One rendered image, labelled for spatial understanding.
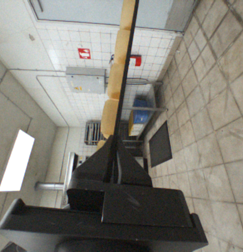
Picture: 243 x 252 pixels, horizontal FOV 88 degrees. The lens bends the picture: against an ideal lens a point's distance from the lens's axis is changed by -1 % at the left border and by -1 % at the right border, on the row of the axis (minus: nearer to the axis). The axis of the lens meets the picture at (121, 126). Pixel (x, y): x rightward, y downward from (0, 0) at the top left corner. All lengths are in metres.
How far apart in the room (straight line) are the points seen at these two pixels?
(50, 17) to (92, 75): 0.94
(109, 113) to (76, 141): 4.69
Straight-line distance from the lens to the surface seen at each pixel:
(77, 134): 4.92
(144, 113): 2.81
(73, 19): 2.30
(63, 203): 3.38
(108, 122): 0.16
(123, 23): 0.25
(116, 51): 0.21
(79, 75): 2.57
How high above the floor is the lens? 0.97
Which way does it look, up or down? 4 degrees down
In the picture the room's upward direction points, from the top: 88 degrees counter-clockwise
